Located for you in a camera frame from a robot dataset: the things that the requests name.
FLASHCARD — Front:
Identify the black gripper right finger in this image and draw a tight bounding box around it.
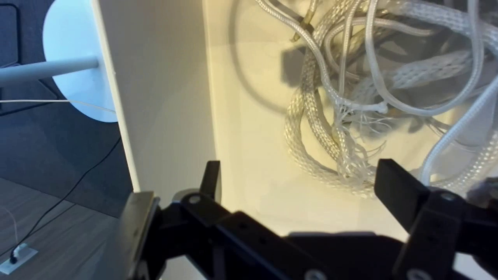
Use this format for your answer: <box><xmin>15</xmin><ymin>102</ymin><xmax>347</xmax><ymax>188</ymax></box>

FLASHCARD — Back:
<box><xmin>372</xmin><ymin>156</ymin><xmax>498</xmax><ymax>280</ymax></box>

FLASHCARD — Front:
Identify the black floor cable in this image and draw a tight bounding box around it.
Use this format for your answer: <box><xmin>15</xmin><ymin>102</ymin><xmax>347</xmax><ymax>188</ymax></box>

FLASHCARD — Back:
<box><xmin>6</xmin><ymin>135</ymin><xmax>123</xmax><ymax>261</ymax></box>

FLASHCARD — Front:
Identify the white round-base stand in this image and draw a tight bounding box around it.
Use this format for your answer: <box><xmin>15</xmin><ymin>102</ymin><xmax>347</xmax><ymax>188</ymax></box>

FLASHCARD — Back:
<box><xmin>0</xmin><ymin>0</ymin><xmax>118</xmax><ymax>124</ymax></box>

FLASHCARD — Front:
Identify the thick white braided rope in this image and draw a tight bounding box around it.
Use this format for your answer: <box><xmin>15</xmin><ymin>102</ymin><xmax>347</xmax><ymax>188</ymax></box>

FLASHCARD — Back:
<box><xmin>282</xmin><ymin>0</ymin><xmax>498</xmax><ymax>192</ymax></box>

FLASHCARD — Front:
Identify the grey floor outlet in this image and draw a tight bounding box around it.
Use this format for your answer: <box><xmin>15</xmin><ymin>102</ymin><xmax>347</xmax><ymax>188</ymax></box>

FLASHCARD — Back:
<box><xmin>0</xmin><ymin>242</ymin><xmax>39</xmax><ymax>276</ymax></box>

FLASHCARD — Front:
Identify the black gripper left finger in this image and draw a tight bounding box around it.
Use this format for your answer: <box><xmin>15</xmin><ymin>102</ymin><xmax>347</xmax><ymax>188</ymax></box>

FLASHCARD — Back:
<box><xmin>87</xmin><ymin>158</ymin><xmax>333</xmax><ymax>280</ymax></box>

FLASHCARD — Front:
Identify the white plastic basket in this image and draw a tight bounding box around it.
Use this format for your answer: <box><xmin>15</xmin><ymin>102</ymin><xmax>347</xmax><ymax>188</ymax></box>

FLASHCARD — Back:
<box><xmin>90</xmin><ymin>0</ymin><xmax>498</xmax><ymax>280</ymax></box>

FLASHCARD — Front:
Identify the thin white cord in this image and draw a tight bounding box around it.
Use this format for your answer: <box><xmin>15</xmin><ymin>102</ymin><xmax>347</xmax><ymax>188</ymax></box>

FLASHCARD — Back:
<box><xmin>258</xmin><ymin>0</ymin><xmax>498</xmax><ymax>188</ymax></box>

